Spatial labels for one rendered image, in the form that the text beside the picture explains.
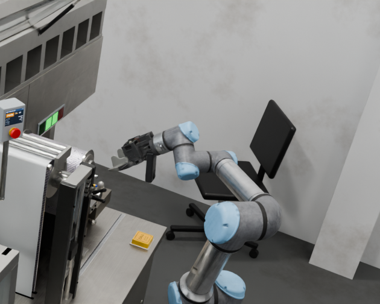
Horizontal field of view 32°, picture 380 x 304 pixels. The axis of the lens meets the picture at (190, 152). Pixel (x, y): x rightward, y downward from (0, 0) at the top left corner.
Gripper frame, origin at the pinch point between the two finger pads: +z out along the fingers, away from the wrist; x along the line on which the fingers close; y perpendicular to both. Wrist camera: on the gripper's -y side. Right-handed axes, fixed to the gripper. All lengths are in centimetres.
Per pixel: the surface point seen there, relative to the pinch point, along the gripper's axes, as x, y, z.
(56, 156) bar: 32.5, 19.1, -3.7
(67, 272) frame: 34.5, -18.3, 14.7
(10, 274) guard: 99, 13, -26
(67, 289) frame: 33.1, -25.1, 19.9
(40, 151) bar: 32.1, 22.5, 0.7
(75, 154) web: 3.0, 11.0, 9.9
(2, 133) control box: 59, 36, -12
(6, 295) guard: 99, 9, -22
